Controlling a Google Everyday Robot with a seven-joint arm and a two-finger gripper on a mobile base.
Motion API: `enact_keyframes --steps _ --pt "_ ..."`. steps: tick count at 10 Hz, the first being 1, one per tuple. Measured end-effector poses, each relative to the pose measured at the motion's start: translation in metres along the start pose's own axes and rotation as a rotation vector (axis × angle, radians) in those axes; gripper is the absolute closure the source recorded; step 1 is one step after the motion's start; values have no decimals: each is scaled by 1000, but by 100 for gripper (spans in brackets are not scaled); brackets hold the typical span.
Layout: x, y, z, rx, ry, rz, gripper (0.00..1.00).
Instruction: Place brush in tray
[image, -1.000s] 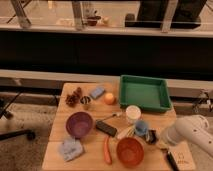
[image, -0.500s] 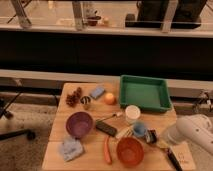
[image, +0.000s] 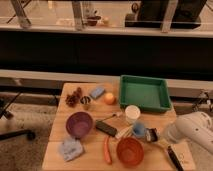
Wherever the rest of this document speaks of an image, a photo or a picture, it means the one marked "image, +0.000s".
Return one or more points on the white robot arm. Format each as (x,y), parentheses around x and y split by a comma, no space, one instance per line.
(195,126)

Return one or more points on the green plastic tray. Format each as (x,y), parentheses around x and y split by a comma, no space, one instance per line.
(148,93)

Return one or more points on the blue sponge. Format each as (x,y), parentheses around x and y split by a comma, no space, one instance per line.
(97,92)

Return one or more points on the orange ball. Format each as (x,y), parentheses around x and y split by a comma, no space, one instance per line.
(109,98)

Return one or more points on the striped small ball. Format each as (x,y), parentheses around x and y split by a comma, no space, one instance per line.
(85,100)

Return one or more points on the metal spoon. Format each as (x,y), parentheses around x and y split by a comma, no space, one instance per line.
(118,114)

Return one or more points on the white cup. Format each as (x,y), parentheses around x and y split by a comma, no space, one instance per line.
(132,113)

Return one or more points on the black remote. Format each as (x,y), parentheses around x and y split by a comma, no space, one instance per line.
(106,128)

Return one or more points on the purple bowl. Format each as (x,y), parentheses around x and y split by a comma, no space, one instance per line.
(79,124)

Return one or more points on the blue cup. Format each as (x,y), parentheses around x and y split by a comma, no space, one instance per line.
(139,130)

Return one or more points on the orange carrot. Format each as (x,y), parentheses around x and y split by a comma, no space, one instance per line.
(107,155)

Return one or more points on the orange bowl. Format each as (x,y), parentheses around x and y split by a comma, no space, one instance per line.
(130,152)

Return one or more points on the light blue cloth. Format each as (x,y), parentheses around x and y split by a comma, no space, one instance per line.
(70,149)

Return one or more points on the black office chair base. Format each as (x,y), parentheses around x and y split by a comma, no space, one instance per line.
(12,130)

